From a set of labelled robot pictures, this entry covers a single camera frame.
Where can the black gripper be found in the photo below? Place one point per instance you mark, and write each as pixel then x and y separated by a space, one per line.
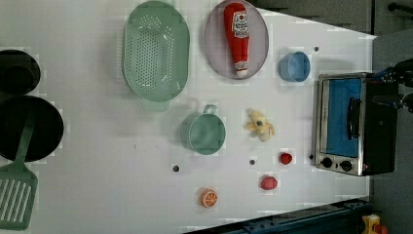
pixel 401 73

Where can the yellow plush peeled banana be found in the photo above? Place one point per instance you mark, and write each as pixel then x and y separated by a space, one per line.
pixel 259 125

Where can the green mug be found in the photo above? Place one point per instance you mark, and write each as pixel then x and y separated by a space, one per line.
pixel 203 132

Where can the silver black toaster oven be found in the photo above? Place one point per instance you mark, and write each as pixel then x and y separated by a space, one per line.
pixel 355 132

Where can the blue cup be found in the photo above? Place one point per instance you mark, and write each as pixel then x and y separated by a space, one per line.
pixel 295 67

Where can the small red toy fruit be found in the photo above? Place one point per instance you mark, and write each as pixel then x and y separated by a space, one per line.
pixel 286 158

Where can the yellow red toy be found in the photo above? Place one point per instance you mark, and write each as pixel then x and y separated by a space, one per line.
pixel 373 225

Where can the red plush ketchup bottle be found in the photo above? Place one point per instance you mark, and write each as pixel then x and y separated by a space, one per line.
pixel 237 34

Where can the red toy tomato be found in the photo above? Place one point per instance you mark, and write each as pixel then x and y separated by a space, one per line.
pixel 269 183

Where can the grey oval plate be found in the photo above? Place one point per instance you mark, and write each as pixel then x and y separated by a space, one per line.
pixel 216 44

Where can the orange slice toy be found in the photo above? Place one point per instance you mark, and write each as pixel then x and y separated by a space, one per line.
pixel 208 198

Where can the green perforated colander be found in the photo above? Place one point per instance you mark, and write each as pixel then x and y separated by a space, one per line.
pixel 155 59

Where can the large black pan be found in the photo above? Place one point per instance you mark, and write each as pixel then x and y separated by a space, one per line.
pixel 47 133

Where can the small black pot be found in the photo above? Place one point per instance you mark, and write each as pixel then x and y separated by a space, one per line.
pixel 19 72

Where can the green slotted spatula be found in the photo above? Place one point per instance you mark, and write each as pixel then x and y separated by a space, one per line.
pixel 18 184

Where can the blue metal frame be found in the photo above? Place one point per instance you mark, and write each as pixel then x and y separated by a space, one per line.
pixel 337 218

